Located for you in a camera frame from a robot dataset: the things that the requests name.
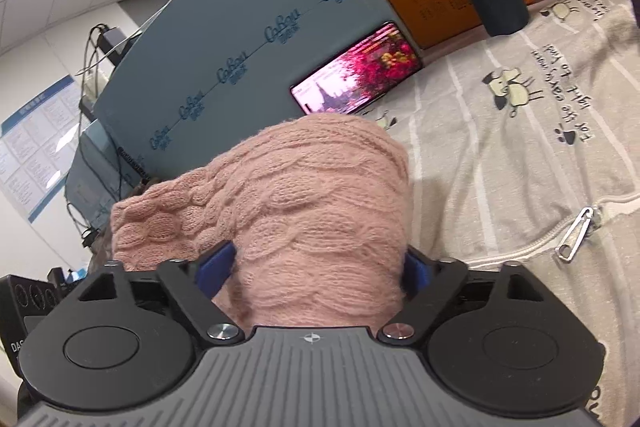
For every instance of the small blue foam board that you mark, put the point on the small blue foam board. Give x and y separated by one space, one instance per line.
102 174

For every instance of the blue wall poster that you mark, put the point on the blue wall poster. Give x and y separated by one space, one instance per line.
38 145

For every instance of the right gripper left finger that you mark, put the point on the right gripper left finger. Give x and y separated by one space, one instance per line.
191 286

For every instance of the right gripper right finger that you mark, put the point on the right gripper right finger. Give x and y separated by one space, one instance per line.
430 286

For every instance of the smartphone showing video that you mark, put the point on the smartphone showing video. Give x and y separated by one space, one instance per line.
360 75

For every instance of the pink knitted sweater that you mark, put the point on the pink knitted sweater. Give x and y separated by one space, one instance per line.
317 209

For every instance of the metal zipper pull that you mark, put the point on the metal zipper pull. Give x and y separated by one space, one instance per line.
575 235

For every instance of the large blue foam board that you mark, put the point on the large blue foam board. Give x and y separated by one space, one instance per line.
208 74

